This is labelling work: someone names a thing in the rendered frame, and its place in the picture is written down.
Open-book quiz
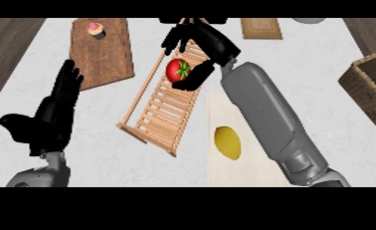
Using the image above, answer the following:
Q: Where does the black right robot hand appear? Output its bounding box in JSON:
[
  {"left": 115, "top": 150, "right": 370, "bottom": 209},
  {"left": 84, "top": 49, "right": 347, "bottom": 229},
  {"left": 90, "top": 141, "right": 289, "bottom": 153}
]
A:
[{"left": 161, "top": 18, "right": 242, "bottom": 92}]

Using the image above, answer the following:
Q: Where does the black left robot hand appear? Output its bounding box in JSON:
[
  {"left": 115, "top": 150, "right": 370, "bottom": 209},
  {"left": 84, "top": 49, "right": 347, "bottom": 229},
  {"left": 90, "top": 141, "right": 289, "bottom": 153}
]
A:
[{"left": 0, "top": 59, "right": 86, "bottom": 157}]

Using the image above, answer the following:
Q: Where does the red tomato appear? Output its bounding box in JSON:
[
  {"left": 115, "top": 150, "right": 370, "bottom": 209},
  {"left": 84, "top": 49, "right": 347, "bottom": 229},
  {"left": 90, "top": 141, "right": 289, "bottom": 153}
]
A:
[{"left": 165, "top": 58, "right": 193, "bottom": 83}]

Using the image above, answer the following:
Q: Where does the pale wooden tiered shelf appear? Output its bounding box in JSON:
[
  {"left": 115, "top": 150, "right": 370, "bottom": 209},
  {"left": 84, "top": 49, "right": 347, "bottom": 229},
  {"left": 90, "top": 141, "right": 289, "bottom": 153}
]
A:
[{"left": 117, "top": 18, "right": 211, "bottom": 158}]

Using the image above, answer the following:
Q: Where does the cream placemat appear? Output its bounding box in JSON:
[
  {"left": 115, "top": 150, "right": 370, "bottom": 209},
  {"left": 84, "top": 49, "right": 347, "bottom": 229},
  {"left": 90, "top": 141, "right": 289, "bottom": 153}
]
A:
[{"left": 204, "top": 90, "right": 291, "bottom": 188}]

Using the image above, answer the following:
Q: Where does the small tan cutting board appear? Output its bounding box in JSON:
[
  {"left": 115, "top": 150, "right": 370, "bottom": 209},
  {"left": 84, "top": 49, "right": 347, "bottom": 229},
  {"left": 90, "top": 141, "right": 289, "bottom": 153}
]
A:
[{"left": 239, "top": 18, "right": 285, "bottom": 41}]

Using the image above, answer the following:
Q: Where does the brown wooden cutting board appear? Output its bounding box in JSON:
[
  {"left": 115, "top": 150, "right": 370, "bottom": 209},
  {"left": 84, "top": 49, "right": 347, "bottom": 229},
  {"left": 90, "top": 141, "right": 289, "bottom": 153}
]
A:
[{"left": 68, "top": 18, "right": 137, "bottom": 92}]

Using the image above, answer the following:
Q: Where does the grey round bowl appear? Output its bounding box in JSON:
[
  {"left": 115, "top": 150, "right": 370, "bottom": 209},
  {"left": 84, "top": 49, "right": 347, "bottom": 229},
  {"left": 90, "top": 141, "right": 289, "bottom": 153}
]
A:
[{"left": 292, "top": 18, "right": 326, "bottom": 25}]

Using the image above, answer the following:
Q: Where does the pink frosted cupcake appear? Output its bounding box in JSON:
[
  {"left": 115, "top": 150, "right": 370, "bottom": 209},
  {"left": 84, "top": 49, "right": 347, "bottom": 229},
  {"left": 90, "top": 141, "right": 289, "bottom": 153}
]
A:
[{"left": 87, "top": 21, "right": 108, "bottom": 41}]

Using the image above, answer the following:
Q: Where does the yellow lemon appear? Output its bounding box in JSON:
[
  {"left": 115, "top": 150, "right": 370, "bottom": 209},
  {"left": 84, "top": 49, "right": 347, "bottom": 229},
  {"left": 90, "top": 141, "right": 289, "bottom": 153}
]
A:
[{"left": 213, "top": 125, "right": 242, "bottom": 161}]

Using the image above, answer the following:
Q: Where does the brown wicker basket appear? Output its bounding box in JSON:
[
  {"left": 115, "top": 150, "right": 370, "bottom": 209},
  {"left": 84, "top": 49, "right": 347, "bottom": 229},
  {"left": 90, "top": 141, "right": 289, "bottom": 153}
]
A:
[{"left": 338, "top": 53, "right": 376, "bottom": 125}]

